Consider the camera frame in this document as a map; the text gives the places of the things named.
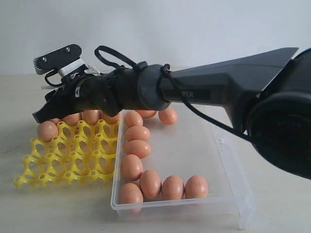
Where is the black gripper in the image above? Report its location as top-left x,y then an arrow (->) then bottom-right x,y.
32,74 -> 121,123

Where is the brown egg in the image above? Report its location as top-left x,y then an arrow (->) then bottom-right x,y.
125,126 -> 151,141
139,169 -> 162,199
124,139 -> 151,159
102,112 -> 120,124
63,113 -> 82,126
37,121 -> 58,142
82,110 -> 102,125
161,175 -> 184,200
185,175 -> 208,199
119,183 -> 144,204
135,110 -> 157,119
121,154 -> 143,181
125,111 -> 143,128
50,118 -> 61,124
158,108 -> 177,125

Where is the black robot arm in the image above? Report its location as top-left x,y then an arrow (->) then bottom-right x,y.
33,44 -> 311,179

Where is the yellow plastic egg tray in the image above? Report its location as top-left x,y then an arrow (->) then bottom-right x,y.
13,119 -> 119,188

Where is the clear plastic container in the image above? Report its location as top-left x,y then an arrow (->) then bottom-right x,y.
111,104 -> 256,229

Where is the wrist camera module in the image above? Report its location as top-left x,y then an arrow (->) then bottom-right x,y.
34,44 -> 85,77

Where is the black cable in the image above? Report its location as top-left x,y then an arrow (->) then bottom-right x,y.
43,45 -> 253,143

